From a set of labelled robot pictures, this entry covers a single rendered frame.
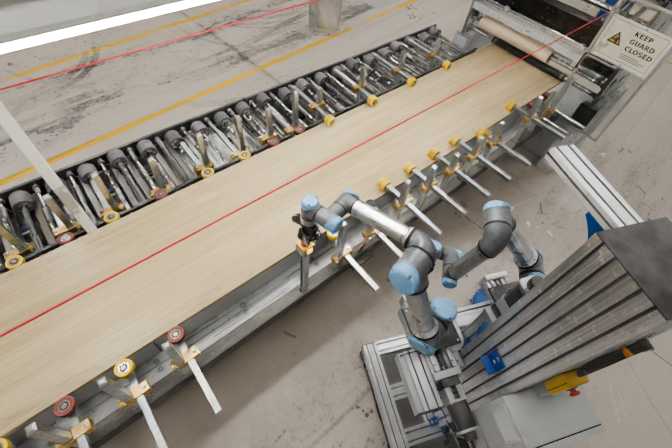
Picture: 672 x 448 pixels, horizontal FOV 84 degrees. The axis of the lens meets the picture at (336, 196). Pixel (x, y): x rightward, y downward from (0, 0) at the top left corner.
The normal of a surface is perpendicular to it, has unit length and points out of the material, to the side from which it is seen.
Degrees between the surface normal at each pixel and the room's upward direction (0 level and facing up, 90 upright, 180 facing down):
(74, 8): 61
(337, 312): 0
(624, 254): 0
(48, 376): 0
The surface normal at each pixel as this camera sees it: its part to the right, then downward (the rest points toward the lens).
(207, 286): 0.08, -0.62
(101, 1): 0.59, 0.25
